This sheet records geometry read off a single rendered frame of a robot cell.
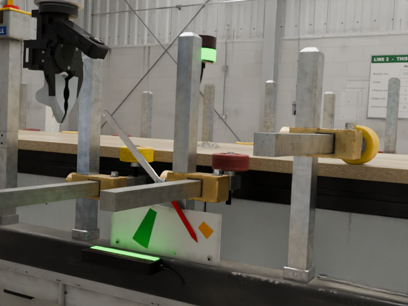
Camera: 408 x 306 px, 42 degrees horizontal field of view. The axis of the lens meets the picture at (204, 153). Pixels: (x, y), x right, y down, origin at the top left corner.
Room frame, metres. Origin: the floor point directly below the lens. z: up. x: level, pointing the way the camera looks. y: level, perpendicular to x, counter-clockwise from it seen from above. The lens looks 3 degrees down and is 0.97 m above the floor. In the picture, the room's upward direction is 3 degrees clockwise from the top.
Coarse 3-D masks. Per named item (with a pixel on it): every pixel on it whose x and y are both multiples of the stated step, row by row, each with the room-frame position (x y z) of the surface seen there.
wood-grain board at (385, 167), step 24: (24, 144) 1.52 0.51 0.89; (48, 144) 1.48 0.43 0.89; (72, 144) 1.44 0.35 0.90; (120, 144) 1.49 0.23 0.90; (144, 144) 1.57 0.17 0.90; (168, 144) 1.65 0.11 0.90; (240, 144) 1.96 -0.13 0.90; (264, 168) 1.17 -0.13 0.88; (288, 168) 1.14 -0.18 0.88; (336, 168) 1.09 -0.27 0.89; (360, 168) 1.07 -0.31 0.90; (384, 168) 1.04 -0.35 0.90
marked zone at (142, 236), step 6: (150, 210) 1.08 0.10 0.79; (150, 216) 1.08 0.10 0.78; (144, 222) 1.08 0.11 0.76; (150, 222) 1.08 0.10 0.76; (138, 228) 1.09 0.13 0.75; (144, 228) 1.08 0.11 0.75; (150, 228) 1.08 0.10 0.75; (138, 234) 1.09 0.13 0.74; (144, 234) 1.08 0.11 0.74; (150, 234) 1.08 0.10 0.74; (138, 240) 1.09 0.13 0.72; (144, 240) 1.08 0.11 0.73; (144, 246) 1.08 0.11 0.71
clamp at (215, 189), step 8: (160, 176) 1.07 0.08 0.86; (168, 176) 1.06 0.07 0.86; (176, 176) 1.05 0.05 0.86; (184, 176) 1.04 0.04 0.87; (192, 176) 1.03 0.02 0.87; (200, 176) 1.02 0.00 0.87; (208, 176) 1.02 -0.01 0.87; (216, 176) 1.01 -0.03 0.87; (224, 176) 1.03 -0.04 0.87; (208, 184) 1.02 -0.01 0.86; (216, 184) 1.01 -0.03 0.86; (224, 184) 1.03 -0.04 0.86; (208, 192) 1.01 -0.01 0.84; (216, 192) 1.01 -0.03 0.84; (224, 192) 1.03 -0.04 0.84; (200, 200) 1.02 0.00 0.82; (208, 200) 1.01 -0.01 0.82; (216, 200) 1.01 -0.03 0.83; (224, 200) 1.03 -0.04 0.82
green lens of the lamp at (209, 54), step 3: (204, 48) 1.08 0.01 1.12; (204, 51) 1.08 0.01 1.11; (207, 51) 1.09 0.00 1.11; (210, 51) 1.09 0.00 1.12; (213, 51) 1.10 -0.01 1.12; (204, 54) 1.08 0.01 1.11; (207, 54) 1.09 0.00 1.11; (210, 54) 1.09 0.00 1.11; (213, 54) 1.10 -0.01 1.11; (204, 57) 1.08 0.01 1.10; (207, 57) 1.09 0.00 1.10; (210, 57) 1.09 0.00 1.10; (213, 57) 1.10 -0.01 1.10; (213, 60) 1.10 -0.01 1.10
